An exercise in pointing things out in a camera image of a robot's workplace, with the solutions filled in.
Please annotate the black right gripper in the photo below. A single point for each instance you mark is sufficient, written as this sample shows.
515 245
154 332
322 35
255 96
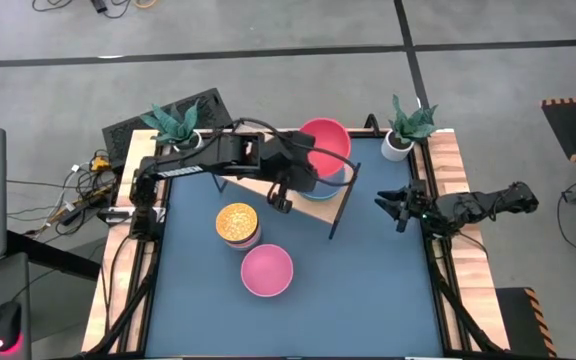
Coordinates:
415 205

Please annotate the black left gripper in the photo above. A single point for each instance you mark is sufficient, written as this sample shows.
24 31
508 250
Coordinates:
293 160

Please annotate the red plastic bowl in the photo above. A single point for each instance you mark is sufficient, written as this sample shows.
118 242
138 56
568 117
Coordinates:
330 142

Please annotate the yellow patterned ceramic bowl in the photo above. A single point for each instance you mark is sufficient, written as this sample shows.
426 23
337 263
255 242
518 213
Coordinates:
237 221

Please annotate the pink plastic bowl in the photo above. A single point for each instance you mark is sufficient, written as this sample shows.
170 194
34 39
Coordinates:
267 271

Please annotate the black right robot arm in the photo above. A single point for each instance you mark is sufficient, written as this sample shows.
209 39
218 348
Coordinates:
483 205

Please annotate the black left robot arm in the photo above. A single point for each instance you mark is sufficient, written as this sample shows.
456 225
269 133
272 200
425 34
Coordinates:
203 162

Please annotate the artificial plant in white pot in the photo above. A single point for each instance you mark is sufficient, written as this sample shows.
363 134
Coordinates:
408 127
173 125

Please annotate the black perforated panel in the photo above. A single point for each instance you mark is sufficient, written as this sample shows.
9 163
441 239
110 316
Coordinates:
208 110

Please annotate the black power adapter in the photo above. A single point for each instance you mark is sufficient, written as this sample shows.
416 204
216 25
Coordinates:
100 6

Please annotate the black computer mouse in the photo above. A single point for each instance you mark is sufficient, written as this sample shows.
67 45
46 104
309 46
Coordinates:
5 322

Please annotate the wooden shelf with black frame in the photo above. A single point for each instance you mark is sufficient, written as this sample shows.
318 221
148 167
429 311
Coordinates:
313 211

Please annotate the black table frame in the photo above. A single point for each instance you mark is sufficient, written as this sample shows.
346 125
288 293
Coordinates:
433 280

